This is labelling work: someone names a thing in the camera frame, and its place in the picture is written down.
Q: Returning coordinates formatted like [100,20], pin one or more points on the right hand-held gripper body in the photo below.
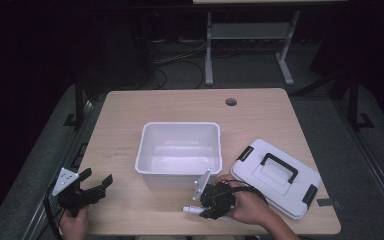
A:
[218,196]

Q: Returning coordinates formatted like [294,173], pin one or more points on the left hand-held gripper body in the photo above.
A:
[75,196]

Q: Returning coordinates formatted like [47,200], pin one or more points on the aluminium floor rail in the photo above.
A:
[63,166]
[370,156]

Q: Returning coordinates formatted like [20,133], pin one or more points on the white toothpaste tube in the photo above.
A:
[193,210]

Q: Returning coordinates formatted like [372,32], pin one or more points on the person's left hand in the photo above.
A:
[75,225]

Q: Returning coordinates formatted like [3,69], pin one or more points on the dark tape strip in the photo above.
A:
[325,202]

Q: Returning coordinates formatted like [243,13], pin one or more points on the white metal desk frame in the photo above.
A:
[246,30]

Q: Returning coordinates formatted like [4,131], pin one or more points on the white plastic storage box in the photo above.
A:
[178,156]

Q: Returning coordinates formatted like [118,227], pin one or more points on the person's right hand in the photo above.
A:
[248,206]

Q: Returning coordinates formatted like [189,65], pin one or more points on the black metal stand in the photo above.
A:
[354,100]
[79,100]

